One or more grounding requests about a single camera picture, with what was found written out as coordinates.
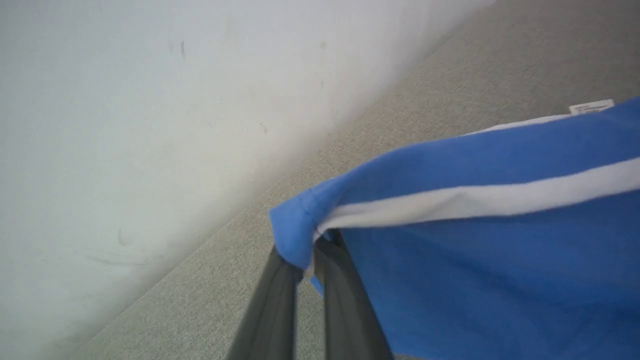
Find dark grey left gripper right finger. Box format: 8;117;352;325
313;229;396;360

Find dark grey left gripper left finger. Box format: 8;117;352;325
226;246;304;360

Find blue shorts with white stripes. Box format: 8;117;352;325
268;97;640;360

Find grey fabric sofa cushion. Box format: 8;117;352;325
60;0;640;360

